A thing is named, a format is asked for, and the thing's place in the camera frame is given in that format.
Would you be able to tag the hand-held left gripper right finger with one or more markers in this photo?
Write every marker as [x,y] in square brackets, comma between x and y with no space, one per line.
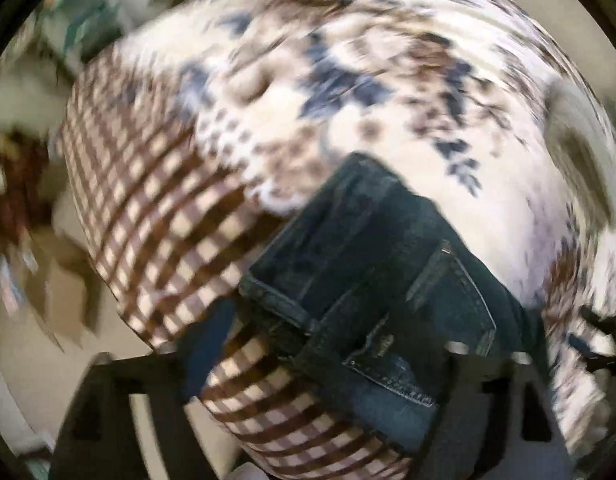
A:
[493,410]

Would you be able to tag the floral and checked printed blanket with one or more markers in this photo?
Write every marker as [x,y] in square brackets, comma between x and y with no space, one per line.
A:
[298,90]

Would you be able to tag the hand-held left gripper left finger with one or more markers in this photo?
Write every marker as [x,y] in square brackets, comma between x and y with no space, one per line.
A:
[210,340]

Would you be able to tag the brown cardboard box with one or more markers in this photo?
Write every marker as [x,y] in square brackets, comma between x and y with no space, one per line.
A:
[58,280]

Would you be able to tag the dark blue denim pants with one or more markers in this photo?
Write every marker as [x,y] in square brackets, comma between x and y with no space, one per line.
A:
[368,270]

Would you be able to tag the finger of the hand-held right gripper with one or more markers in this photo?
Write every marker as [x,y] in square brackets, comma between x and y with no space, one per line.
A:
[599,327]

